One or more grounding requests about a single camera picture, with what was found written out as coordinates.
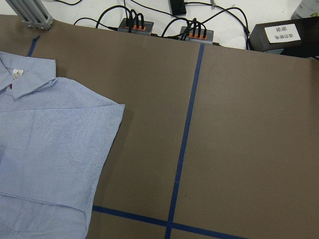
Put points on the black box with label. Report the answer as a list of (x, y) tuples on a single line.
[(300, 36)]

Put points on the aluminium profile post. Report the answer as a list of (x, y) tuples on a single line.
[(33, 13)]

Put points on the light blue striped shirt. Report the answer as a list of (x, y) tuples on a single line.
[(55, 136)]

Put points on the grey orange usb hub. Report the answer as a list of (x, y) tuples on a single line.
[(136, 24), (196, 32)]

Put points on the black power adapter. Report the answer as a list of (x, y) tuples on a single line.
[(177, 7)]

